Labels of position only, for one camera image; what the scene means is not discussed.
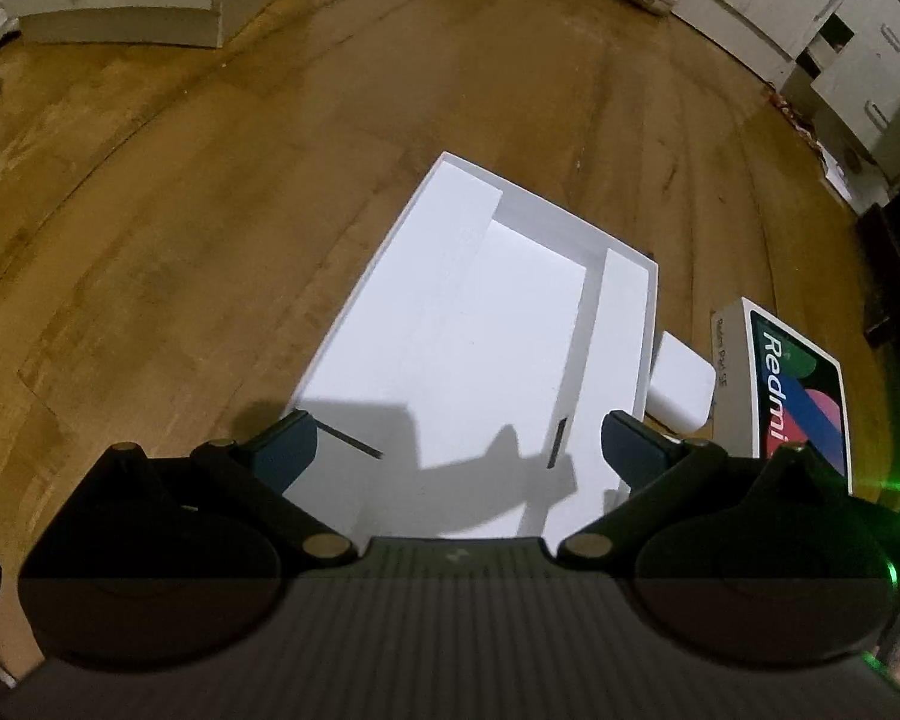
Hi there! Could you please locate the tablet box with colourful print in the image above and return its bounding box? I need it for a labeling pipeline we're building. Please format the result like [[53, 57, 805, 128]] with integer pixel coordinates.
[[710, 298, 851, 497]]

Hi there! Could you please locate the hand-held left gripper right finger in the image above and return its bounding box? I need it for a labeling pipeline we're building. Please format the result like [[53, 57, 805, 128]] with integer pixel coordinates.
[[555, 409, 856, 566]]

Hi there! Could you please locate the large open white box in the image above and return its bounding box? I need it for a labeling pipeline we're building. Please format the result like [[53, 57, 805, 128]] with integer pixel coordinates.
[[280, 152, 659, 542]]

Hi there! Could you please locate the row of white cabinets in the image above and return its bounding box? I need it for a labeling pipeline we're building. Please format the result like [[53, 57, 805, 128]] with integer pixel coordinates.
[[673, 0, 900, 215]]

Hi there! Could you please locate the dark wooden furniture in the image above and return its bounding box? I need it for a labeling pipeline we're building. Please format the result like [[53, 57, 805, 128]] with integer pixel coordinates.
[[855, 163, 900, 350]]

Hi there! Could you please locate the small white box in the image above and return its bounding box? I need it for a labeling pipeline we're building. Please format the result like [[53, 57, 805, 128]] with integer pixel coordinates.
[[646, 331, 718, 437]]

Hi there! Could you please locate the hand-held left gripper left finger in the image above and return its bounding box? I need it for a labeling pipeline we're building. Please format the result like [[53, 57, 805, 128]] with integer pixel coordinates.
[[94, 409, 359, 566]]

